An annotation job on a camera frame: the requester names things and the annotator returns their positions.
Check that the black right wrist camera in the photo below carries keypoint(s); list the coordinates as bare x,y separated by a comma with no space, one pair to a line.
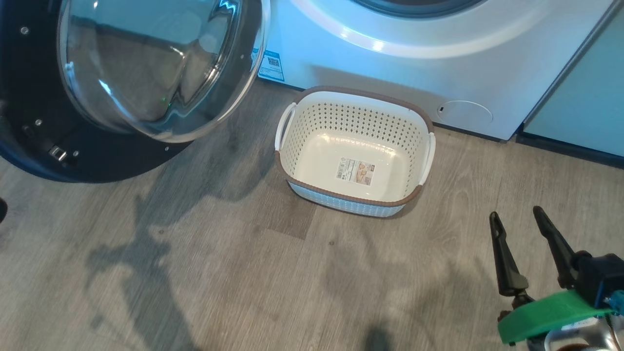
602,280

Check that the round glass washing machine door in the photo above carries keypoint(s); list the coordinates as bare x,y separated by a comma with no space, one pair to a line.
146,73

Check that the blue energy label sticker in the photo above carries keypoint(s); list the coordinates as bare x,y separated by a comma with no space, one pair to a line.
271,66

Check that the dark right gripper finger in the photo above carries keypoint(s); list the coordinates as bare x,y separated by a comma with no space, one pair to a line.
558,248
506,263

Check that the grey rubber door gasket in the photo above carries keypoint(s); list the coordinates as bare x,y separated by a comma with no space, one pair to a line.
419,6

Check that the round white filter cover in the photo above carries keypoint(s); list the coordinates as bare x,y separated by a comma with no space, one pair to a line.
465,113

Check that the pale green cabinet door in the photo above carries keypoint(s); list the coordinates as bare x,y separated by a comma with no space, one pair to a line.
585,97

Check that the white perforated laundry basket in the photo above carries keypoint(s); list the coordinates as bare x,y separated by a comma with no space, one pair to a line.
356,146

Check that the dark grey cabinet plinth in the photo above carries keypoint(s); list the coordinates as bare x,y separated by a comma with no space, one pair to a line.
570,148

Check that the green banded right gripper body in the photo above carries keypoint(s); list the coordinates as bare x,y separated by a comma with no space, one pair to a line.
551,317

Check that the white front-load washing machine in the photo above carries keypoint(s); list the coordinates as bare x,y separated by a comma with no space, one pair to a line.
438,73

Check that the paper product label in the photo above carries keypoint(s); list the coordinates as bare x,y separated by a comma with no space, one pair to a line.
356,172

